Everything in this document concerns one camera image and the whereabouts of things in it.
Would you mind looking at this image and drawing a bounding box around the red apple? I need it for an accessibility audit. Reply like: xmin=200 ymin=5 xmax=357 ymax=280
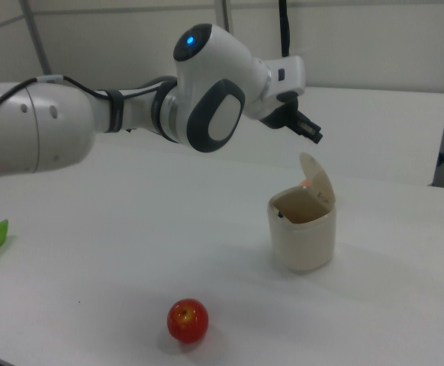
xmin=166 ymin=298 xmax=210 ymax=345

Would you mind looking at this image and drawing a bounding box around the beige garbage bin body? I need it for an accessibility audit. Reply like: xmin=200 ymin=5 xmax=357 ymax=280
xmin=266 ymin=186 xmax=338 ymax=273

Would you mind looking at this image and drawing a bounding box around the beige garbage bin lid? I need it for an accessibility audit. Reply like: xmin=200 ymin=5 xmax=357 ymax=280
xmin=298 ymin=152 xmax=337 ymax=205

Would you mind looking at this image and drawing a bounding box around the slim grey metal frame post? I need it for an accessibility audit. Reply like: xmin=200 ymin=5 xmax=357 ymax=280
xmin=21 ymin=0 xmax=53 ymax=76

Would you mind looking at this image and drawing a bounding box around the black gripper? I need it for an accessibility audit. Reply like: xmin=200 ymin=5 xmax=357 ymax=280
xmin=261 ymin=96 xmax=324 ymax=145

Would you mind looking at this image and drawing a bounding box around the black camera pole with base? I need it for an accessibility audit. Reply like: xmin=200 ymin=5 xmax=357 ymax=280
xmin=277 ymin=0 xmax=294 ymax=59

